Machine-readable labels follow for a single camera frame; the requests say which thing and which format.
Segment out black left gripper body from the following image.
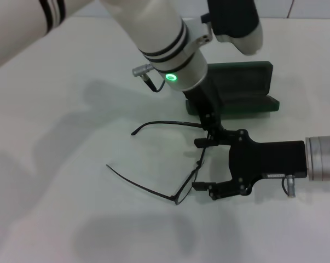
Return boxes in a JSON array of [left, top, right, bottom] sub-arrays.
[[182, 82, 224, 131]]

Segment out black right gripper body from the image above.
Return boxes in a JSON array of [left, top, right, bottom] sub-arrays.
[[228, 129, 309, 197]]

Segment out black thin-frame glasses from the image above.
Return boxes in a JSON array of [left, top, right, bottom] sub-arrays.
[[106, 121, 211, 205]]

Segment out green glasses case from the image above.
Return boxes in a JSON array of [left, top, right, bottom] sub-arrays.
[[185, 60, 280, 121]]

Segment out black right arm cable with plug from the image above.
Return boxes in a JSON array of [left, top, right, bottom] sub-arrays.
[[281, 175, 297, 197]]

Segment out black arm cable with plug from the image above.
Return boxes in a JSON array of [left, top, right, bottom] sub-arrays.
[[131, 63, 168, 93], [281, 175, 297, 197]]

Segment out black left arm cable with plug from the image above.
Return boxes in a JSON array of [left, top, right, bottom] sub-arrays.
[[131, 63, 168, 93]]

